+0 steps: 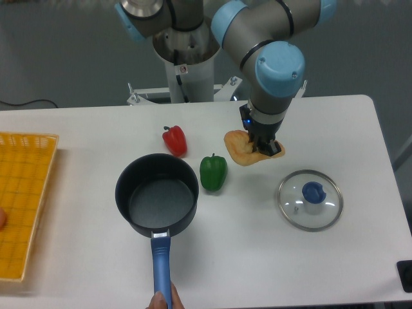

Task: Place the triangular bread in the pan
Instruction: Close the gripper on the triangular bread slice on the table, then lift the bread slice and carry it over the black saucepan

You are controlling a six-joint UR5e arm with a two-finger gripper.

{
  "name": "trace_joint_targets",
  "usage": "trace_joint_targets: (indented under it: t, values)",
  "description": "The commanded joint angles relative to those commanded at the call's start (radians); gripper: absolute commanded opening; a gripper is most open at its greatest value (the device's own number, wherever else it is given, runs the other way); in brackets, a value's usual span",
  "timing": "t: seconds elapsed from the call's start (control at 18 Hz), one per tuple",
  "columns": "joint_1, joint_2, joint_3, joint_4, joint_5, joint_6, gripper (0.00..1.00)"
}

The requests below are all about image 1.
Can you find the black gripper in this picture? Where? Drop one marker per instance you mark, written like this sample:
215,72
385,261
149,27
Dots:
261,128

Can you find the triangle bread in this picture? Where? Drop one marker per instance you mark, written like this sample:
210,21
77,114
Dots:
240,149

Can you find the green bell pepper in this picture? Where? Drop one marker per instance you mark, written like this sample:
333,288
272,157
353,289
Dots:
213,172

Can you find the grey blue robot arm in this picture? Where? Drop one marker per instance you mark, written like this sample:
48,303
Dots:
256,39

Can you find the red bell pepper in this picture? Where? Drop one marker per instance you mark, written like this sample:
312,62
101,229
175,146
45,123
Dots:
175,140

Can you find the glass lid with blue knob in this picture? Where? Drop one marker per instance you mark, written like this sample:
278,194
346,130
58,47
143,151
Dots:
310,200

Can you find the dark saucepan with blue handle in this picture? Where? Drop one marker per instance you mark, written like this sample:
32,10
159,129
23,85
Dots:
157,195

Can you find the yellow wicker basket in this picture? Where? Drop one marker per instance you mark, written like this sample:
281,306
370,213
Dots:
26,164

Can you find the person's hand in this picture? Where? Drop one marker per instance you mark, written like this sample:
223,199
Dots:
158,300

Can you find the black device at table edge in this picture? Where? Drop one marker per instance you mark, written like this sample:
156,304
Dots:
405,273

